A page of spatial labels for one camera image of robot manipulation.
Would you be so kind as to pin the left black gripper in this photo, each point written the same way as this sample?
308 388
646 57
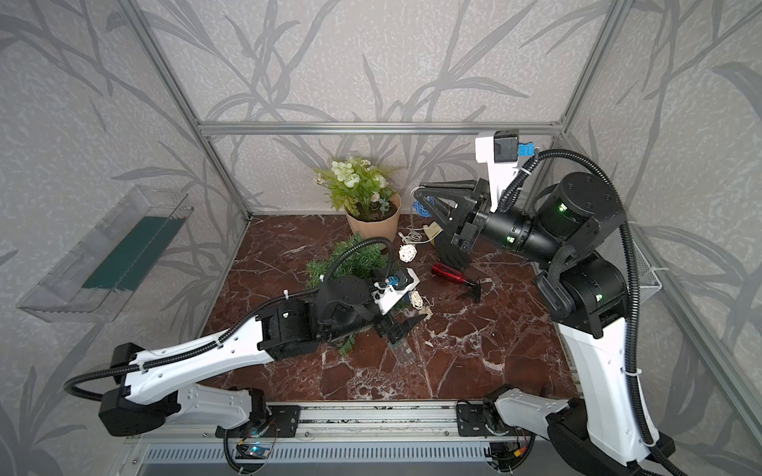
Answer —
386 322

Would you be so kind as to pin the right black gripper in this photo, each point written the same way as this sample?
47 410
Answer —
465 232

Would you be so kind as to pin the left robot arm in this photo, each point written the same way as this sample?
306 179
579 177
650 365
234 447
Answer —
144 389

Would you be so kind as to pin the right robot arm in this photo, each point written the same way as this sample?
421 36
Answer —
562 212

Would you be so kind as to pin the small green christmas tree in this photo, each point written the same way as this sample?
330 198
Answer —
351 262

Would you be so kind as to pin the black and yellow glove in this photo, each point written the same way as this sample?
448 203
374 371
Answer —
449 253

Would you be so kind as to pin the potted white flower plant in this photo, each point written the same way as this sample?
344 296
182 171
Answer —
361 189

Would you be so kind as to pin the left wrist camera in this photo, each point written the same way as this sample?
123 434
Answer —
388 293

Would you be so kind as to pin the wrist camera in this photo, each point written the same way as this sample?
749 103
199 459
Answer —
388 293
501 151

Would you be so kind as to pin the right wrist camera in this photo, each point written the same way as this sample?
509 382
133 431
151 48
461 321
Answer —
501 151

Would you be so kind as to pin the red handled tool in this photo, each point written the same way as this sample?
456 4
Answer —
472 288

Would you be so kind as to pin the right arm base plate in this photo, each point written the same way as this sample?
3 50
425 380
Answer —
478 419

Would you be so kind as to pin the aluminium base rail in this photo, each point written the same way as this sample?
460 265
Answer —
381 422

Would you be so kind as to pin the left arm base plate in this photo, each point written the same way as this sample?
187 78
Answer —
280 421

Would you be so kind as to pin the white wire mesh basket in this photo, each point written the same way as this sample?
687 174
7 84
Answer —
649 282

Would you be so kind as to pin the clear plastic wall tray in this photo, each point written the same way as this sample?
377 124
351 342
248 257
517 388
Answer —
96 279

